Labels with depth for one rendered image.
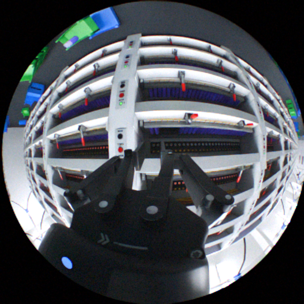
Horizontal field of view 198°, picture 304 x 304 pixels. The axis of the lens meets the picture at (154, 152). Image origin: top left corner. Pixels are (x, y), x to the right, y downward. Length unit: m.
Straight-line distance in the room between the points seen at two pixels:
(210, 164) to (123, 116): 0.34
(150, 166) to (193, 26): 0.92
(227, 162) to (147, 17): 0.92
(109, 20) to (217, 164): 0.99
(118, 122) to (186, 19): 0.81
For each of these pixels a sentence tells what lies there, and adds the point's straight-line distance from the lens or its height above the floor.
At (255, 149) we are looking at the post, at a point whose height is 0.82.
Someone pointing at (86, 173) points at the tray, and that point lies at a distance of 0.48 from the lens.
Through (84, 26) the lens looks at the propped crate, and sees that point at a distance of 0.79.
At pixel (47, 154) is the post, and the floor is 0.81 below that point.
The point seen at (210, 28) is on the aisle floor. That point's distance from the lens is 0.89.
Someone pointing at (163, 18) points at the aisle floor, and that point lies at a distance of 0.81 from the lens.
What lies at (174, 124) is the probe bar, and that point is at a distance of 0.37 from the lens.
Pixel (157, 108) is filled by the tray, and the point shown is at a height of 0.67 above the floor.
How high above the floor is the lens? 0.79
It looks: 4 degrees up
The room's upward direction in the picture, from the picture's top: 178 degrees clockwise
